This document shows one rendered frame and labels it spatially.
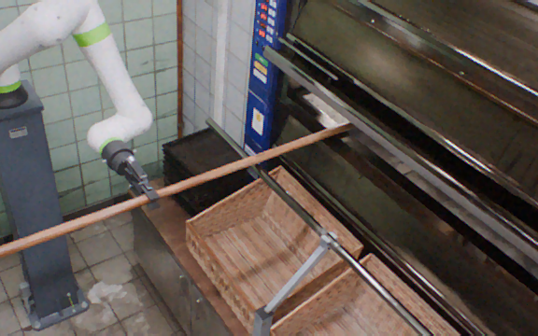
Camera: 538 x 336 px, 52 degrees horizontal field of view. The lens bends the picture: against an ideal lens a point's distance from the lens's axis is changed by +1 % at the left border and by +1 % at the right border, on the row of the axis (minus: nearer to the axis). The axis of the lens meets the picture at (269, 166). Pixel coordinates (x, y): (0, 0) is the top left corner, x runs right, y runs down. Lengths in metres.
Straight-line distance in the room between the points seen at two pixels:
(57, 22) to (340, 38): 0.91
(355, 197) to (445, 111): 0.58
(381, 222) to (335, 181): 0.26
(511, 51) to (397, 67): 0.40
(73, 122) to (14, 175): 0.73
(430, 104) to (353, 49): 0.35
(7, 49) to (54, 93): 1.08
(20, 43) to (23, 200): 0.84
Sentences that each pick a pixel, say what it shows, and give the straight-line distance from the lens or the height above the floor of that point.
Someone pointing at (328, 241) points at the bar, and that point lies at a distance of 1.68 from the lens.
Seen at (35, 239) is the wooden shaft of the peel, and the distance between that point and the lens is 1.65.
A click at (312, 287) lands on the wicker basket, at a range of 2.10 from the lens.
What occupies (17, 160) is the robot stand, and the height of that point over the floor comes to 0.99.
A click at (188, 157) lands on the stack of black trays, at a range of 2.44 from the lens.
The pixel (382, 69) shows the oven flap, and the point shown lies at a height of 1.53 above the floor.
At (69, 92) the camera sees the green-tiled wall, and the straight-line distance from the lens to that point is 2.89.
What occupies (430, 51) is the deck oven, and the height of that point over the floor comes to 1.66.
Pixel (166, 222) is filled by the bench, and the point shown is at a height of 0.58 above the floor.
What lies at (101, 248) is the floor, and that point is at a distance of 3.23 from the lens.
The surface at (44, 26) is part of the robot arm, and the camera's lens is 1.69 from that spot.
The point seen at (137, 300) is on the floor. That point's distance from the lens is 2.98.
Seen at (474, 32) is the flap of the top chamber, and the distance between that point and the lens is 1.59.
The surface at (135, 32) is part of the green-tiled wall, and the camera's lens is 2.87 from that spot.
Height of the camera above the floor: 2.37
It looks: 39 degrees down
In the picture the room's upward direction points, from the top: 7 degrees clockwise
